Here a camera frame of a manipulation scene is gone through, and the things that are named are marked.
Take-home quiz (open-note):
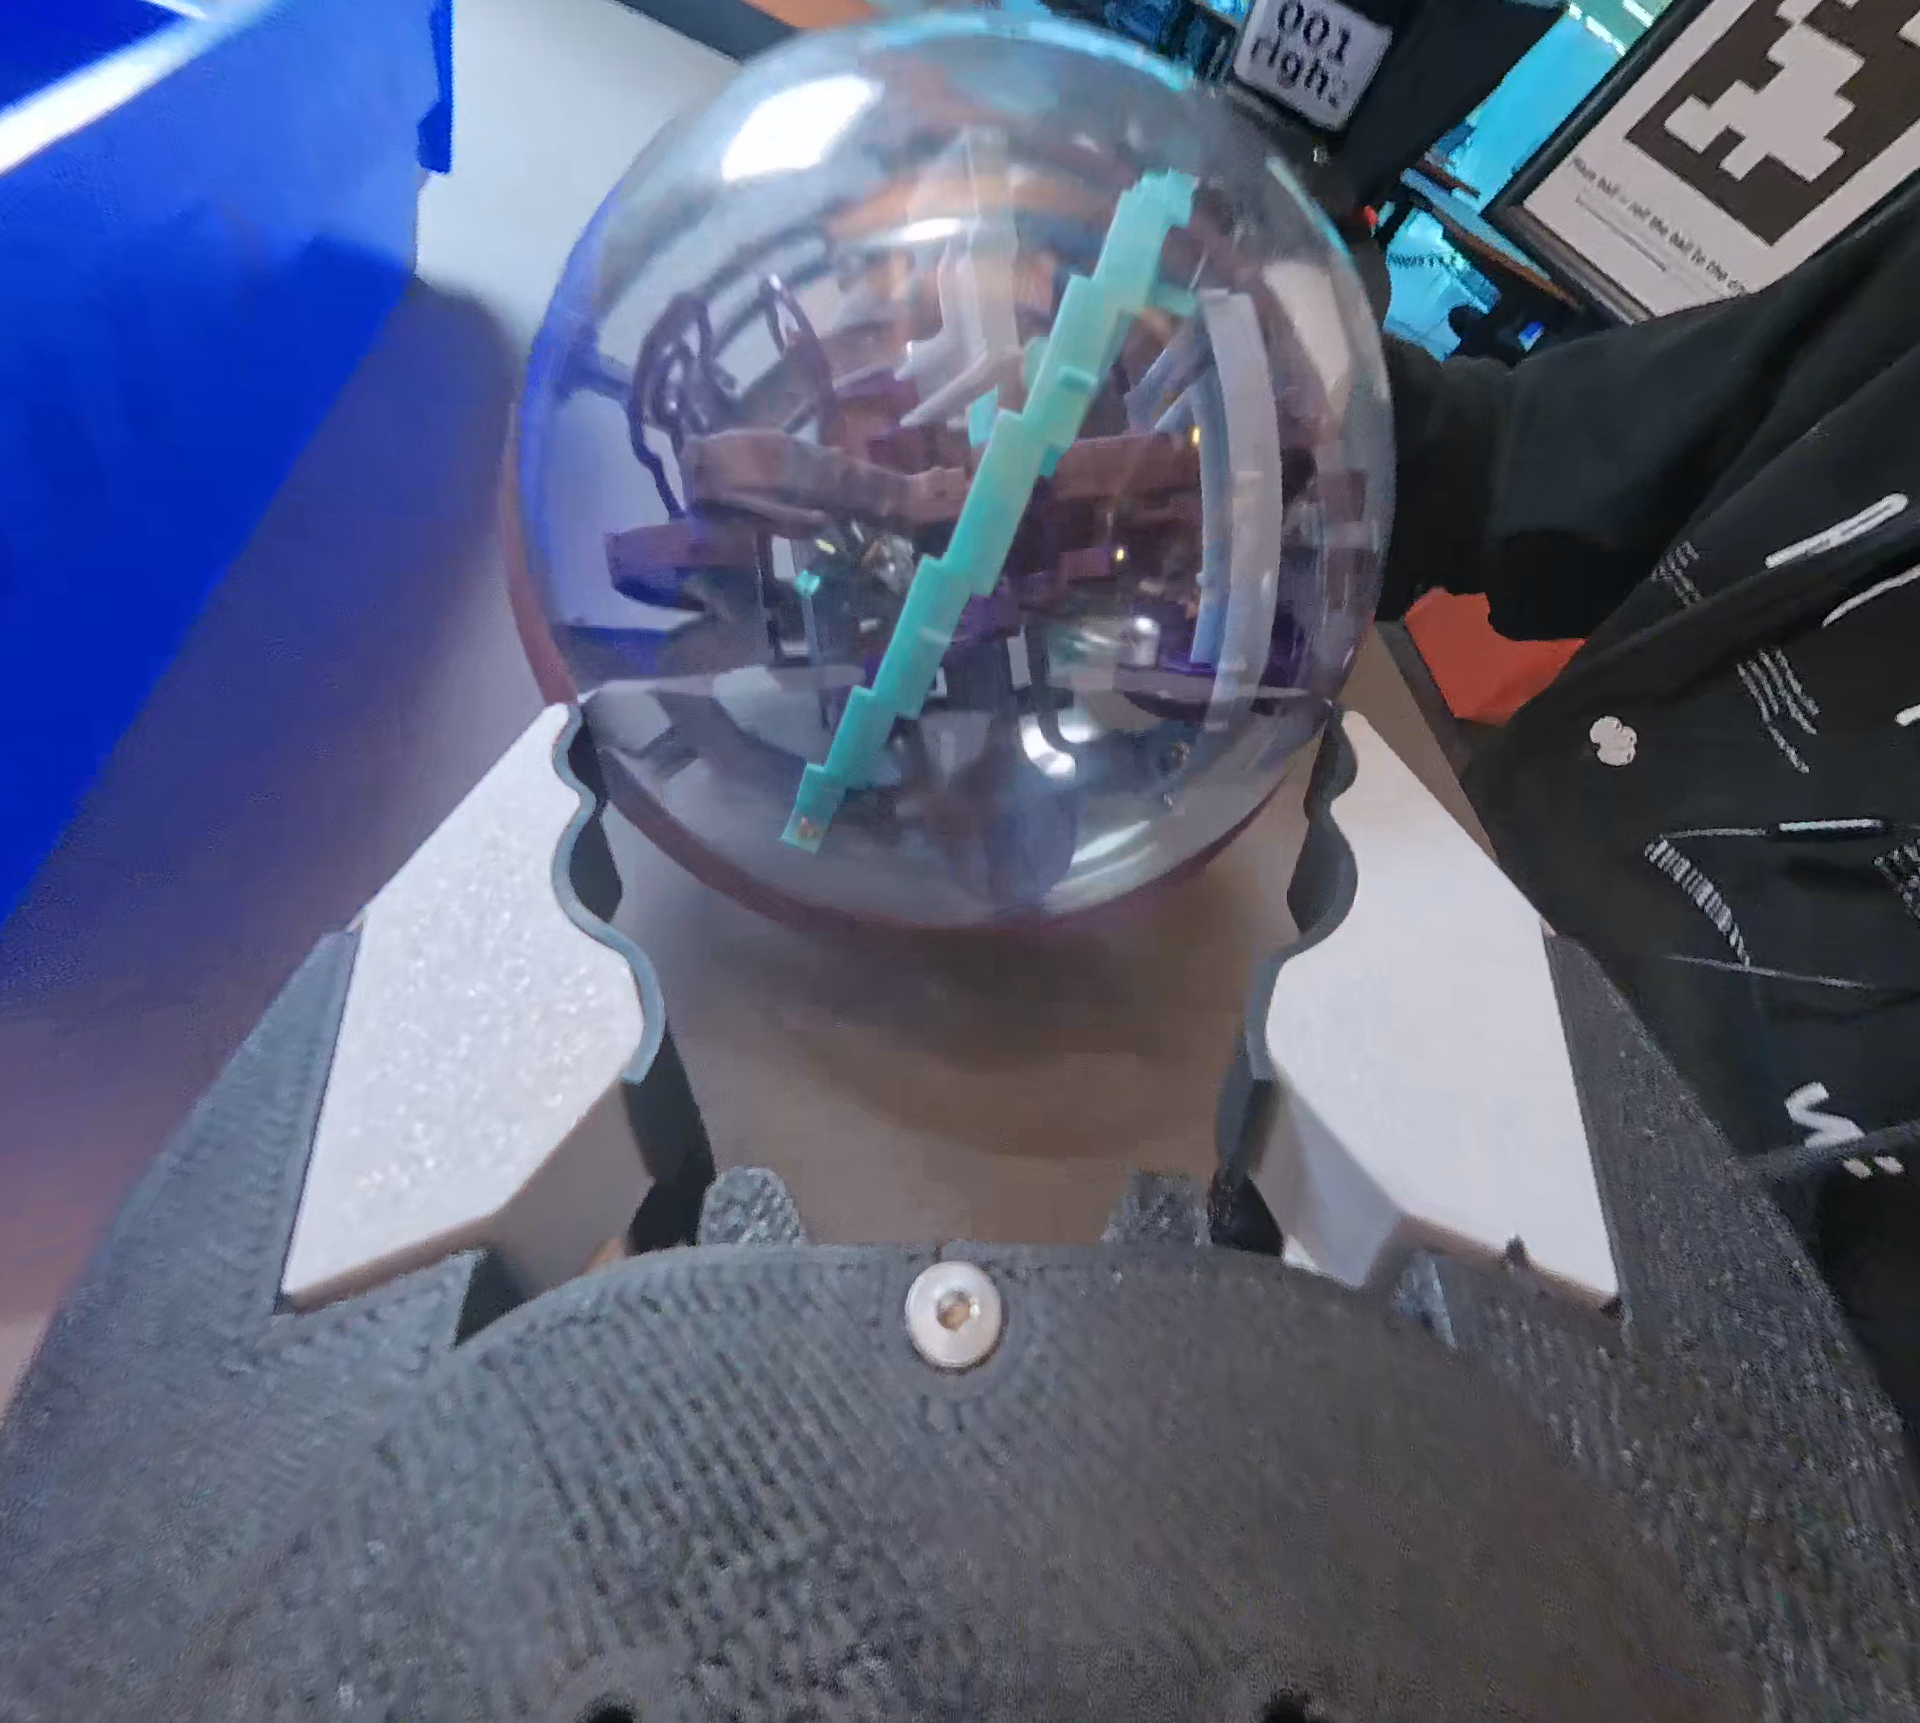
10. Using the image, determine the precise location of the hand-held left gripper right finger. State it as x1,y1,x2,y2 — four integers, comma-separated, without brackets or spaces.
1215,719,1621,1305

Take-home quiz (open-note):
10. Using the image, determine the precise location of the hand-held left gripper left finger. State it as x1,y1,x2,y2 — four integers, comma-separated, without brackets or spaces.
285,713,678,1305

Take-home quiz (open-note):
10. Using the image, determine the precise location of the clear maze ball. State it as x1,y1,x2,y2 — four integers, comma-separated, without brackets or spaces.
504,8,1399,935

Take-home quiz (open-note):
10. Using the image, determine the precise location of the person's right forearm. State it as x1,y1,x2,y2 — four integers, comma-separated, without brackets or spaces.
1365,194,1920,645

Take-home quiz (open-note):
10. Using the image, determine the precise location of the person's black clothing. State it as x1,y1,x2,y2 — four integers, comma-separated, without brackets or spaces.
1470,583,1920,1425

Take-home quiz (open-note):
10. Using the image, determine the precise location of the blue plastic tray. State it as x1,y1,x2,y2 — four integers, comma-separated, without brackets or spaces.
0,0,458,929

